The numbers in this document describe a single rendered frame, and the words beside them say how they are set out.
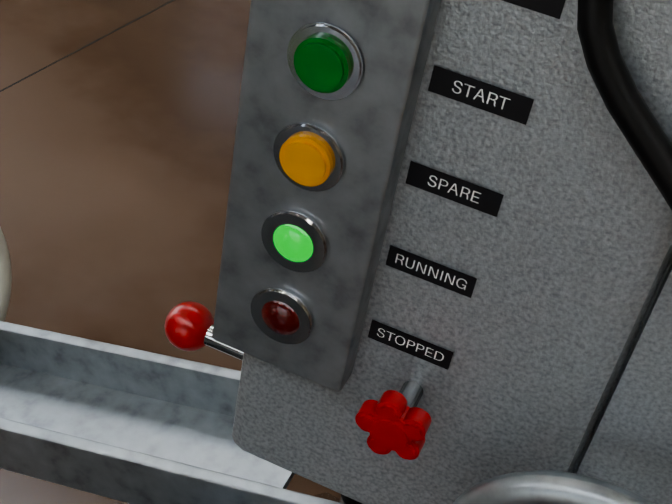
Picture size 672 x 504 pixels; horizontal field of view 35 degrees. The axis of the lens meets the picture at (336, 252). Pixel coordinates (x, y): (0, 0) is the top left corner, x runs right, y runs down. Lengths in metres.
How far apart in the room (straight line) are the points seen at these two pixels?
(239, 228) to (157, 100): 2.55
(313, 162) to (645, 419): 0.22
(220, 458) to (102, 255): 1.68
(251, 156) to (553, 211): 0.14
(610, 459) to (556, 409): 0.05
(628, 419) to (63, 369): 0.57
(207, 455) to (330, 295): 0.37
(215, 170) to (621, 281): 2.36
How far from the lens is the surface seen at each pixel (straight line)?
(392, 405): 0.55
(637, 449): 0.58
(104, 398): 0.97
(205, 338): 0.68
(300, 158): 0.49
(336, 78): 0.46
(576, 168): 0.48
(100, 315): 2.37
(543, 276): 0.51
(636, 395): 0.56
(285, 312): 0.55
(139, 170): 2.80
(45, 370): 1.01
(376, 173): 0.49
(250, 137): 0.51
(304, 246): 0.52
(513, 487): 0.53
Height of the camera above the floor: 1.63
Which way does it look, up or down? 39 degrees down
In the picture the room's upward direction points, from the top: 12 degrees clockwise
